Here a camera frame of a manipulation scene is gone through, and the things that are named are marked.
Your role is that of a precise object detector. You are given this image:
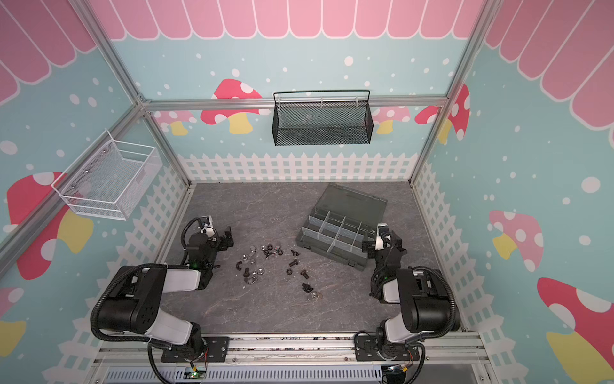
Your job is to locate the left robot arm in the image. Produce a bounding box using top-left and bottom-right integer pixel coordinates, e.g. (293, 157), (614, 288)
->
(90, 216), (234, 361)

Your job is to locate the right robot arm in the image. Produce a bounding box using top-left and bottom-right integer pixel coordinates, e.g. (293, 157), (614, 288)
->
(364, 223), (461, 360)

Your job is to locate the green compartment organizer box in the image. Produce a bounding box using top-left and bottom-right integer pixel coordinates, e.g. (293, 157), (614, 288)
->
(296, 183), (387, 271)

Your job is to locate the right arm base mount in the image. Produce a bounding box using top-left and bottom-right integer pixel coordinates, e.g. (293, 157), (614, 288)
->
(353, 332), (420, 363)

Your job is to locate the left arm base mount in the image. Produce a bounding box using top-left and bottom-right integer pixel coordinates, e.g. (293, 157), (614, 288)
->
(161, 336), (230, 363)

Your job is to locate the white wire mesh basket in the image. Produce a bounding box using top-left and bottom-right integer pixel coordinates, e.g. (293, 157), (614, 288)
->
(51, 131), (162, 221)

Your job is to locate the aluminium rail frame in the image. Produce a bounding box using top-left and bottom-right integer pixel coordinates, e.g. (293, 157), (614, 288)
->
(85, 331), (498, 383)

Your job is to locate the black wire mesh basket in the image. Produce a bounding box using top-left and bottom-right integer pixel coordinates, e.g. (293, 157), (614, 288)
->
(272, 90), (374, 147)

